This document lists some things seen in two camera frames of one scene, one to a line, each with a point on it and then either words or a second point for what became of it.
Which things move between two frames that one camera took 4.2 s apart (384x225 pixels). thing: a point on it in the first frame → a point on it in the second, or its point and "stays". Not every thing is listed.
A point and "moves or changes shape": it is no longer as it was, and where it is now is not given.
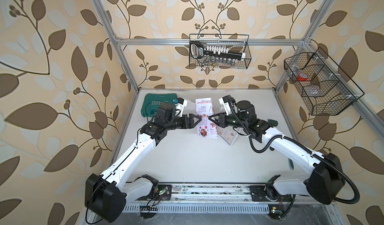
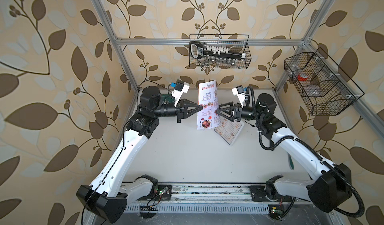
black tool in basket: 198,49 stays
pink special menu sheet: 206,128 moves or changes shape
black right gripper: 222,118 → 236,112
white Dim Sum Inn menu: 228,134 stays
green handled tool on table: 291,164 stays
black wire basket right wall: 326,90 stays
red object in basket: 302,77 stays
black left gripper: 188,125 → 183,112
